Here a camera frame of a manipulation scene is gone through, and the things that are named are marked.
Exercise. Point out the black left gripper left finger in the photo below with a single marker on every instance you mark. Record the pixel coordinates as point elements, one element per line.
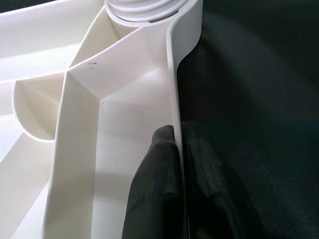
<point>154,189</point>

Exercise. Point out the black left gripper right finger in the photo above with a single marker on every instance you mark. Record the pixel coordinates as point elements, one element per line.
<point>211,189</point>

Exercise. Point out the white plastic table top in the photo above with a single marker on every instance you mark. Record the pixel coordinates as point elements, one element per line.
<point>87,99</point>

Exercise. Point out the white tapered plastic table leg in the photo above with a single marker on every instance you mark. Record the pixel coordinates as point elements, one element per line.
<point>142,8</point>

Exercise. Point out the black table cloth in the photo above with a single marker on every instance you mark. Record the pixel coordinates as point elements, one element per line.
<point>261,99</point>

